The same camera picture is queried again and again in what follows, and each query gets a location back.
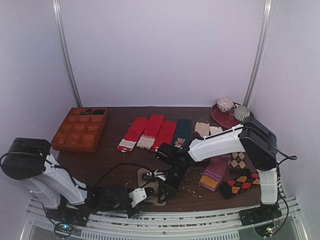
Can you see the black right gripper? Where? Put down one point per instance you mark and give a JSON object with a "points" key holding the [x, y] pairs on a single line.
{"points": [[167, 186]]}

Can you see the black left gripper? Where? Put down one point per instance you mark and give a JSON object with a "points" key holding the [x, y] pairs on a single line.
{"points": [[138, 209]]}

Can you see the tan ribbed sock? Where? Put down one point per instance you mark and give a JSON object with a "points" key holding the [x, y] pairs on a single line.
{"points": [[144, 184]]}

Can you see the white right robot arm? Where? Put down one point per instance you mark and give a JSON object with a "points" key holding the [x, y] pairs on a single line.
{"points": [[250, 137]]}

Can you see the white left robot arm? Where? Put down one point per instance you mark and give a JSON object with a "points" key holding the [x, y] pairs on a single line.
{"points": [[30, 161]]}

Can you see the red sock beige cuff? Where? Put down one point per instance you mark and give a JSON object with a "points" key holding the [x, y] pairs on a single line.
{"points": [[151, 131]]}

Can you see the red sock spotted cuff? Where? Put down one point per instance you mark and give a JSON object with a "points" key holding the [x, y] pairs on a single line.
{"points": [[165, 134]]}

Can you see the red sock white cuff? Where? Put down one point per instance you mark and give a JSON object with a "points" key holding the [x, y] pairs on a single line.
{"points": [[133, 134]]}

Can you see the dark green monkey sock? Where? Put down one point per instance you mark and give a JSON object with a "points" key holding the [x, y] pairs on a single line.
{"points": [[182, 132]]}

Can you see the orange purple striped sock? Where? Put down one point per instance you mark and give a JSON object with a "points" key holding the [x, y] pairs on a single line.
{"points": [[214, 172]]}

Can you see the beige brown striped sock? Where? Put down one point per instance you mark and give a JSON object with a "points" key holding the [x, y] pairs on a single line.
{"points": [[201, 128]]}

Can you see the cream short sock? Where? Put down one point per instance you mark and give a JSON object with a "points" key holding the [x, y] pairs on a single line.
{"points": [[214, 129]]}

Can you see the red orange argyle sock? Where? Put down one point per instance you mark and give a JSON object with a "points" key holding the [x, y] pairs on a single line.
{"points": [[245, 181]]}

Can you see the brown argyle sock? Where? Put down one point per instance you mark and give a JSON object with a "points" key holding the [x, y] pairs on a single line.
{"points": [[237, 162]]}

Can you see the wooden compartment tray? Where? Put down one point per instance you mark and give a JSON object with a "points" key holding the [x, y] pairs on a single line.
{"points": [[80, 133]]}

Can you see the striped rolled sock in tray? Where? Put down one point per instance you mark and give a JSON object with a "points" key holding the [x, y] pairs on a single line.
{"points": [[87, 112]]}

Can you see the red round plate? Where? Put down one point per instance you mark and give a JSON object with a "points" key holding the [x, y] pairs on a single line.
{"points": [[225, 119]]}

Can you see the white patterned bowl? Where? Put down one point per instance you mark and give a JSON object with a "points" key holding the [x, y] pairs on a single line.
{"points": [[224, 104]]}

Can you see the grey striped mug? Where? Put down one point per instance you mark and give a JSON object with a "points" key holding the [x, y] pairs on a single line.
{"points": [[241, 112]]}

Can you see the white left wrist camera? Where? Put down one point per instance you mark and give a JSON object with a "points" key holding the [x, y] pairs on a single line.
{"points": [[137, 196]]}

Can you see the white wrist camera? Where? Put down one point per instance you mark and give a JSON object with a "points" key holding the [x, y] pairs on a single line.
{"points": [[156, 175], [137, 196]]}

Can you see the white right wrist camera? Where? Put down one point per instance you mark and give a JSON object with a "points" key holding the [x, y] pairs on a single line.
{"points": [[156, 175]]}

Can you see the right aluminium frame post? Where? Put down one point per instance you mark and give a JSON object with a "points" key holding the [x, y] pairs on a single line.
{"points": [[261, 47]]}

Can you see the aluminium frame post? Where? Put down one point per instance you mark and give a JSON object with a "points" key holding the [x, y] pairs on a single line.
{"points": [[66, 57], [261, 47]]}

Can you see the left aluminium frame post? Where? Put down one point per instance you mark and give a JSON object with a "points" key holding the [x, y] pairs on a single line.
{"points": [[66, 57]]}

